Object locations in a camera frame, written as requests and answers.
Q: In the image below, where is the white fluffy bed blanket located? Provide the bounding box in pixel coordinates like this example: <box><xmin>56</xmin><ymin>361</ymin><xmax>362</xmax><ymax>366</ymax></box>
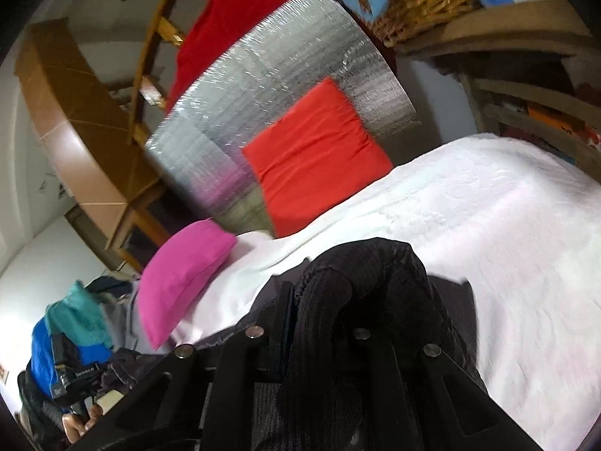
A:
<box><xmin>171</xmin><ymin>135</ymin><xmax>601</xmax><ymax>450</ymax></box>

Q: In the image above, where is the black quilted puffer jacket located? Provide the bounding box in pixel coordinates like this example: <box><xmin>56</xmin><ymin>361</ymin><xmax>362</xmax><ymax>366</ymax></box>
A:
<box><xmin>100</xmin><ymin>236</ymin><xmax>490</xmax><ymax>451</ymax></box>

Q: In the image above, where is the wooden ladder frame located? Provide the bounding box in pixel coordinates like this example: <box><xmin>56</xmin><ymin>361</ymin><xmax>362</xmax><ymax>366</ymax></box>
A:
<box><xmin>128</xmin><ymin>0</ymin><xmax>186</xmax><ymax>149</ymax></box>

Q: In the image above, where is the magenta pillow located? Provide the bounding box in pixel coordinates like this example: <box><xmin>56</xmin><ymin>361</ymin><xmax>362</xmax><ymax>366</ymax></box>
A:
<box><xmin>136</xmin><ymin>220</ymin><xmax>237</xmax><ymax>349</ymax></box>

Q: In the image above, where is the red pillow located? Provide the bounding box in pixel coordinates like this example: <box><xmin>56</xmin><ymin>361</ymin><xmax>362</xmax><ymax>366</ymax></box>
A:
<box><xmin>242</xmin><ymin>77</ymin><xmax>392</xmax><ymax>237</ymax></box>

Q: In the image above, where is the blue jacket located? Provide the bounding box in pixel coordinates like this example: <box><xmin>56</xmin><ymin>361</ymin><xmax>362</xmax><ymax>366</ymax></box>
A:
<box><xmin>30</xmin><ymin>319</ymin><xmax>112</xmax><ymax>397</ymax></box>

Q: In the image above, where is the teal jacket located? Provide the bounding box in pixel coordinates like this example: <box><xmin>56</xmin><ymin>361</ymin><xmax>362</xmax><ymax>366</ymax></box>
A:
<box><xmin>44</xmin><ymin>280</ymin><xmax>113</xmax><ymax>349</ymax></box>

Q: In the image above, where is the person's left hand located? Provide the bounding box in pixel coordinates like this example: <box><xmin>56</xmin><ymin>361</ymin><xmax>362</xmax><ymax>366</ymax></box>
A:
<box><xmin>62</xmin><ymin>404</ymin><xmax>104</xmax><ymax>444</ymax></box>

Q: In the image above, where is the red cloth on ladder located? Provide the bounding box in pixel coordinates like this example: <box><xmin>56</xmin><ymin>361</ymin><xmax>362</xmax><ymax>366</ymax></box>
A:
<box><xmin>166</xmin><ymin>0</ymin><xmax>288</xmax><ymax>111</ymax></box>

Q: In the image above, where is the brown wooden cabinet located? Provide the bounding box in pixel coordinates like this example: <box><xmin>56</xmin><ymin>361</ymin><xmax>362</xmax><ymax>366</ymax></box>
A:
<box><xmin>14</xmin><ymin>20</ymin><xmax>168</xmax><ymax>271</ymax></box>

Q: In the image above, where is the silver foil insulation sheet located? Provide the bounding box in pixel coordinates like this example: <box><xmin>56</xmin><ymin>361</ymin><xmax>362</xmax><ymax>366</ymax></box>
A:
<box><xmin>145</xmin><ymin>0</ymin><xmax>420</xmax><ymax>234</ymax></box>

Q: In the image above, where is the grey garment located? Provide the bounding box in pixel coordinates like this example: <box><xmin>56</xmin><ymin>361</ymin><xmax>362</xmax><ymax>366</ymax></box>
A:
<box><xmin>100</xmin><ymin>281</ymin><xmax>167</xmax><ymax>354</ymax></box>

